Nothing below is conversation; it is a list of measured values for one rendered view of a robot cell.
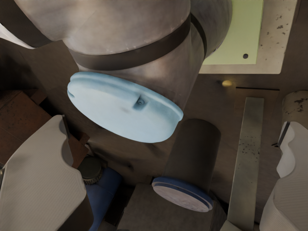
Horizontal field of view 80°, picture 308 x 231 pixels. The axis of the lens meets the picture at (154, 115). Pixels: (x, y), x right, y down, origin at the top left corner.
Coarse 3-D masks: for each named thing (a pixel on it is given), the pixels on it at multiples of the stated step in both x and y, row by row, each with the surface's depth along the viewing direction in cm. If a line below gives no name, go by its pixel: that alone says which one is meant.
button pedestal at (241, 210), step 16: (240, 96) 83; (256, 96) 79; (272, 96) 76; (240, 112) 90; (256, 112) 75; (272, 112) 83; (256, 128) 70; (240, 144) 68; (256, 144) 66; (240, 160) 64; (256, 160) 63; (240, 176) 61; (256, 176) 59; (240, 192) 58; (256, 192) 57; (240, 208) 55; (224, 224) 48; (240, 224) 52
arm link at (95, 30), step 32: (0, 0) 9; (32, 0) 9; (64, 0) 10; (96, 0) 10; (128, 0) 11; (160, 0) 12; (0, 32) 10; (32, 32) 11; (64, 32) 12; (96, 32) 12; (128, 32) 12; (160, 32) 13
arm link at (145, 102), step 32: (192, 32) 21; (96, 64) 14; (128, 64) 14; (160, 64) 15; (192, 64) 20; (96, 96) 15; (128, 96) 14; (160, 96) 15; (128, 128) 19; (160, 128) 16
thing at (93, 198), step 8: (104, 168) 281; (104, 176) 276; (112, 176) 282; (120, 176) 293; (88, 184) 268; (96, 184) 267; (104, 184) 272; (112, 184) 280; (88, 192) 261; (96, 192) 263; (104, 192) 269; (112, 192) 280; (96, 200) 260; (104, 200) 267; (96, 208) 257; (104, 208) 268; (96, 216) 256; (96, 224) 256
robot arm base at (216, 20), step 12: (192, 0) 23; (204, 0) 23; (216, 0) 24; (228, 0) 25; (192, 12) 22; (204, 12) 23; (216, 12) 24; (228, 12) 26; (204, 24) 23; (216, 24) 25; (228, 24) 27; (204, 36) 23; (216, 36) 26; (204, 48) 23; (216, 48) 30
